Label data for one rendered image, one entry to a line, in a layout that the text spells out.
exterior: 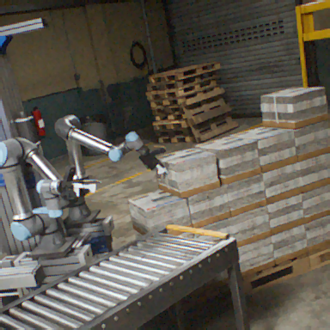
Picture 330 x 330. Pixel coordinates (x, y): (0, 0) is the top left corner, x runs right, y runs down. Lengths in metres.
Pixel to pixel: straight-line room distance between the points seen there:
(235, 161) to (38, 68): 7.42
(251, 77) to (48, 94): 4.14
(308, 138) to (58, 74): 7.54
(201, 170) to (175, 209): 0.30
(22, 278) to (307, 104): 2.19
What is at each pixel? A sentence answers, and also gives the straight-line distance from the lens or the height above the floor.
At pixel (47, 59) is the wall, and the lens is 10.60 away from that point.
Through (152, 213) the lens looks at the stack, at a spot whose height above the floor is 0.80.
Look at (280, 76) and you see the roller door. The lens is 10.83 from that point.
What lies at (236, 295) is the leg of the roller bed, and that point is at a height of 0.51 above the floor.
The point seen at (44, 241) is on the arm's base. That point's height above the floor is 0.87.
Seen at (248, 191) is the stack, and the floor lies 0.74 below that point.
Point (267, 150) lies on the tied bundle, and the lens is 3.58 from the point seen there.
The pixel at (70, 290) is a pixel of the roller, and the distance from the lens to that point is 2.44.
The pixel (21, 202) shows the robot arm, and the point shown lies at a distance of 2.81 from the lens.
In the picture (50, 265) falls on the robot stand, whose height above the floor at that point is 0.73.
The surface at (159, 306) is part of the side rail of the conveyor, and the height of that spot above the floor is 0.71.
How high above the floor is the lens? 1.76
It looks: 17 degrees down
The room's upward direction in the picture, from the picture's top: 12 degrees counter-clockwise
